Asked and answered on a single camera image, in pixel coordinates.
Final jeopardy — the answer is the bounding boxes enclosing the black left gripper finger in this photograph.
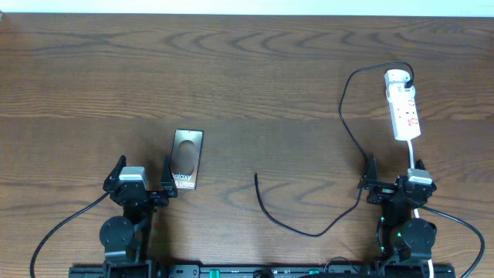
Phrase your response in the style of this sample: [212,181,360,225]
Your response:
[160,155,178,198]
[104,155,127,185]

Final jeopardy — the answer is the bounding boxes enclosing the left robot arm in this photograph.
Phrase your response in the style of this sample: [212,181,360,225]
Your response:
[100,155,178,278]

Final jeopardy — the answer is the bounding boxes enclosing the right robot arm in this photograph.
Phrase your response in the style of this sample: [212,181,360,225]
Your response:
[358,155,437,277]

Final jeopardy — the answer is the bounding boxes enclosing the white charger plug adapter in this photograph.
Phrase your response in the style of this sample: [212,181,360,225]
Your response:
[384,69,413,89]

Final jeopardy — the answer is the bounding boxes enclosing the white power strip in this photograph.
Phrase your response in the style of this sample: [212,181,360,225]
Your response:
[386,83,421,141]

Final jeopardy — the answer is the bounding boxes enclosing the white power strip cord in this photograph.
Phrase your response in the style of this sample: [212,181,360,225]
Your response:
[407,139,417,170]

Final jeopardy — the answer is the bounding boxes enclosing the black charger cable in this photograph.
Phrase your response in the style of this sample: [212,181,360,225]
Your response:
[253,61,415,238]

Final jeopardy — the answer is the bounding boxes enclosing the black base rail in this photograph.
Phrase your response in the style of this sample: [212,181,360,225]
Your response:
[69,263,456,278]

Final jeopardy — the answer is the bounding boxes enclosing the black right camera cable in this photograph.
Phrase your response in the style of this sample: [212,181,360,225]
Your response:
[418,204,486,278]

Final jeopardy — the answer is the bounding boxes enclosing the black camera cable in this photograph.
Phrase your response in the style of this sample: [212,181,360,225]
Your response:
[29,192,111,278]
[418,204,486,278]

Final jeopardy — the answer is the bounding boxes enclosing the black left camera cable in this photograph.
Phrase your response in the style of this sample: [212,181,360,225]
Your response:
[29,192,111,278]

